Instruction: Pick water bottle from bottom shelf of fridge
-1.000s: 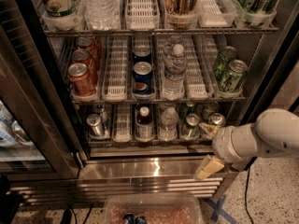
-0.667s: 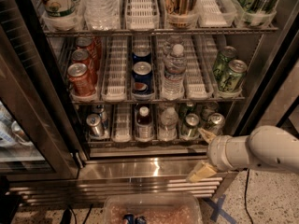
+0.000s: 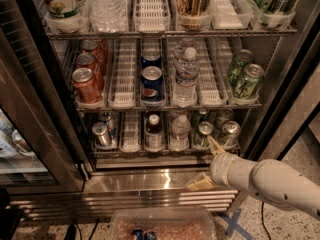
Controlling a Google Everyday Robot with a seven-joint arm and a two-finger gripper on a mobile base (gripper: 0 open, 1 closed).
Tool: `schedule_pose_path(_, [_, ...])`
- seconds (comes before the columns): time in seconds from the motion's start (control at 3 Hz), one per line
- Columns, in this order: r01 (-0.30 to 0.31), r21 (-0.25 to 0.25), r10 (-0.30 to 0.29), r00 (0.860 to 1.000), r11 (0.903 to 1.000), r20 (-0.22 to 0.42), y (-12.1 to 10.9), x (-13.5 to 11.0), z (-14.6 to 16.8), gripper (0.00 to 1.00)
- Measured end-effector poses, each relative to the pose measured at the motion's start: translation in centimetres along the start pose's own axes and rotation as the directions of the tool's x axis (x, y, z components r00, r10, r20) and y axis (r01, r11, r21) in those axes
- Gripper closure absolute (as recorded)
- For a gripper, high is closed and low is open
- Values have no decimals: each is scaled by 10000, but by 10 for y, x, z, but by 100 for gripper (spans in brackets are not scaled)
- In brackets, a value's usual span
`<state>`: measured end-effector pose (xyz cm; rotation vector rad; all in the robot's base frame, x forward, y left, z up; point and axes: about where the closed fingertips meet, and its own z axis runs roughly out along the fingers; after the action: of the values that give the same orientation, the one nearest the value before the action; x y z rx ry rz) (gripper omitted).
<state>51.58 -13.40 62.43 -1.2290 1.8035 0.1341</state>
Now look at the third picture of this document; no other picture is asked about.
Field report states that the right fridge door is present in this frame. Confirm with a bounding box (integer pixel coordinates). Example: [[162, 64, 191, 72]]
[[244, 3, 320, 161]]

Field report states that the rear silver can bottom shelf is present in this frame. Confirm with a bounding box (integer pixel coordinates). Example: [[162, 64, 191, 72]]
[[98, 112, 116, 139]]

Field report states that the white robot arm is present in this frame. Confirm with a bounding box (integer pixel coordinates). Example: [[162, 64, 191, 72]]
[[185, 136, 320, 220]]

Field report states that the empty white tray middle shelf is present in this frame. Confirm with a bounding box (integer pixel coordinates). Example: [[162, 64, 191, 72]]
[[108, 39, 136, 109]]

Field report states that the front green can middle shelf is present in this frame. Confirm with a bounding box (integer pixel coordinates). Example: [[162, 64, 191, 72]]
[[233, 64, 264, 99]]

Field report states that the middle orange soda can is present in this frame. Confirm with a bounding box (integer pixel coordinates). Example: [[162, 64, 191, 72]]
[[76, 52, 104, 90]]

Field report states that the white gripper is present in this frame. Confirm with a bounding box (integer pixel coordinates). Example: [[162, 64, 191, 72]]
[[185, 136, 256, 191]]

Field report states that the front right can bottom shelf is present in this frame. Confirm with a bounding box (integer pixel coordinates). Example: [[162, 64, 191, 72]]
[[218, 121, 241, 147]]

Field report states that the dark drink bottle white cap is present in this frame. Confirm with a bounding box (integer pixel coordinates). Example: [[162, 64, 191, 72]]
[[146, 114, 164, 151]]

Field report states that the silver can shelf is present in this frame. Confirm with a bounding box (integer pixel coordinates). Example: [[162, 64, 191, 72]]
[[92, 122, 111, 147], [98, 112, 116, 139]]

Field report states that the empty white tray bottom shelf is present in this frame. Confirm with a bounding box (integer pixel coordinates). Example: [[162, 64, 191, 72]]
[[120, 111, 141, 153]]

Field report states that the rear green can middle shelf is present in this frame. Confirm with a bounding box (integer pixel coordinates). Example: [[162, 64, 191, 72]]
[[227, 49, 254, 87]]

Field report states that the rear blue Pepsi can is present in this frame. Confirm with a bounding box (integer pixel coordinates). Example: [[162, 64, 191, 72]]
[[141, 49, 161, 68]]

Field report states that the blue tape cross on floor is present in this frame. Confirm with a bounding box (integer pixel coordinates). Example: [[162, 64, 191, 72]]
[[218, 208, 253, 240]]

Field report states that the blue pepsi can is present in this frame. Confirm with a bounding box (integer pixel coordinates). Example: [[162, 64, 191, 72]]
[[141, 66, 163, 102], [141, 49, 161, 68]]

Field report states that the middle shelf front water bottle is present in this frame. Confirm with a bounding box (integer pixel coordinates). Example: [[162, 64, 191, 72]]
[[174, 47, 200, 107]]

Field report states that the top shelf 7up can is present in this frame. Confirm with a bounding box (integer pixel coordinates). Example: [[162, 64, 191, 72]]
[[44, 0, 80, 33]]

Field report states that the clear plastic bin on floor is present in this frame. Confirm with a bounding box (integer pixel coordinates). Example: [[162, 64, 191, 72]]
[[110, 207, 218, 240]]

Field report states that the rear orange soda can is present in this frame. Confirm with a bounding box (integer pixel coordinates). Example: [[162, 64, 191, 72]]
[[80, 39, 106, 75]]

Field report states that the empty white tray shelf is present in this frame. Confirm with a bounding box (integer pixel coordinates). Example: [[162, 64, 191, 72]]
[[108, 39, 136, 109], [133, 0, 171, 32], [120, 111, 141, 153]]

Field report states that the front silver can bottom shelf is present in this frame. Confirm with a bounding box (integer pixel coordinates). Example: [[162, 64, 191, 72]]
[[92, 122, 111, 147]]

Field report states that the black cable on floor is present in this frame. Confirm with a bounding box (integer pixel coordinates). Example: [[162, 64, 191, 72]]
[[260, 202, 274, 240]]

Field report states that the green can bottom shelf centre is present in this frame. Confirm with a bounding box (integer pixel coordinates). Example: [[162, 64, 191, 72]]
[[193, 121, 213, 149]]

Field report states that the glass fridge door left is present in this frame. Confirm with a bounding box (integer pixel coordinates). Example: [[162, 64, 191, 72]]
[[0, 0, 90, 195]]

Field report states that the top shelf green tall can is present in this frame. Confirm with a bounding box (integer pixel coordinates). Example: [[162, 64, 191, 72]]
[[247, 0, 296, 31]]

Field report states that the top shelf large water bottle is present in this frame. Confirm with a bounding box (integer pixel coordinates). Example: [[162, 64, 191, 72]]
[[89, 0, 128, 33]]

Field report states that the empty white tray top shelf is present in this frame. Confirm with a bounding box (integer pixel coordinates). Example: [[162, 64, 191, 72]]
[[133, 0, 171, 32]]

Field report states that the green glass bottle bottom shelf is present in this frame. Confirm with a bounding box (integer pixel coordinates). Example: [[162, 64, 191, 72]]
[[191, 109, 210, 130]]

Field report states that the front orange soda can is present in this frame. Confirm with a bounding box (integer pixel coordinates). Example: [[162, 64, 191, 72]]
[[72, 68, 102, 104]]

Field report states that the orange soda can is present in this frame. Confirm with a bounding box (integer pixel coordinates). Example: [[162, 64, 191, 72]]
[[80, 39, 106, 75], [76, 52, 104, 90], [72, 68, 102, 104]]

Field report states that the front blue Pepsi can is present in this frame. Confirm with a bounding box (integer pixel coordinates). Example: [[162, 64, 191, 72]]
[[141, 66, 163, 102]]

